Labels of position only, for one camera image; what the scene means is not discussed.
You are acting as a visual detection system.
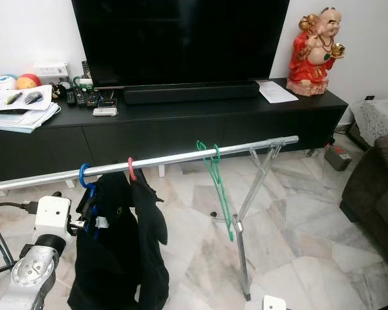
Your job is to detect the red clothes hanger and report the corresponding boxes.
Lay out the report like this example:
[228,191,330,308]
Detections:
[127,157,138,182]

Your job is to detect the blue clothes hanger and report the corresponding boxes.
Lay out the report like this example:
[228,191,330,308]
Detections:
[78,162,100,234]

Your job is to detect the green clothes hanger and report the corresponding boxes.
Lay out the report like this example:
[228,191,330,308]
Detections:
[195,139,236,243]

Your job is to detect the black shirt with Fonemax print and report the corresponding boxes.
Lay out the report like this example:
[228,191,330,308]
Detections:
[67,171,143,310]

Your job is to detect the small white box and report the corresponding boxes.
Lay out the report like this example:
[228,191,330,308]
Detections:
[92,106,118,117]

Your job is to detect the silver metal clothes rack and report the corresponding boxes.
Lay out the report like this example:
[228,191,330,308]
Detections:
[0,135,300,302]

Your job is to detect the stack of white papers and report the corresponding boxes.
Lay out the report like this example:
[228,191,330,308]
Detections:
[0,84,62,133]

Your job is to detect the black TV console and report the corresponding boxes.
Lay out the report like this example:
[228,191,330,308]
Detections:
[0,77,349,185]

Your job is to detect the green white mug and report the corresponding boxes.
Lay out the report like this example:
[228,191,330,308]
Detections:
[73,76,95,92]

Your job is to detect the dark green pen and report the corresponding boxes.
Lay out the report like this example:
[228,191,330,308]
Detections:
[5,92,23,106]

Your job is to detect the orange plush ball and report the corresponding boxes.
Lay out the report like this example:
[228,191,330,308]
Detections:
[16,73,42,90]

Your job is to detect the white power socket box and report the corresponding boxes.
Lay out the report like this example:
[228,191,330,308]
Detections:
[34,61,70,83]

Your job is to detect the white blue plush ball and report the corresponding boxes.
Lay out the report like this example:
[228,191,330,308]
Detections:
[0,74,18,91]

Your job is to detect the black soundbar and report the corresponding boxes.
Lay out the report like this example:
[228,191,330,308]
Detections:
[123,81,261,105]

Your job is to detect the black television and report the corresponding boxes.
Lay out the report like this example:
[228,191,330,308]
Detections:
[71,0,290,88]

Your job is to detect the white paper sheet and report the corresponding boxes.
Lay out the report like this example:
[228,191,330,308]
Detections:
[257,80,299,104]

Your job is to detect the small grey box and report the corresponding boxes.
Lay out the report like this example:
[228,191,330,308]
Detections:
[324,143,353,172]

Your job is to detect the red laughing Buddha statue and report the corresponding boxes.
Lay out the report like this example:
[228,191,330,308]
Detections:
[286,6,348,98]

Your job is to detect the dark brown sofa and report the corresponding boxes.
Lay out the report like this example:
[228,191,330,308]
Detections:
[339,132,388,243]

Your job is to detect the side table with lace cloth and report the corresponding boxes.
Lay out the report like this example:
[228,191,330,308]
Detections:
[349,98,388,147]

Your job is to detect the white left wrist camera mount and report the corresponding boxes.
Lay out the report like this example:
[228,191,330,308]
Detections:
[32,194,73,238]

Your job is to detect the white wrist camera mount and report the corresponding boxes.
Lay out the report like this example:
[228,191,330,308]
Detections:
[32,194,73,238]
[263,296,287,310]

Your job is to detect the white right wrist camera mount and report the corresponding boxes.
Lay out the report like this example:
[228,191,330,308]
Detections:
[263,296,287,310]

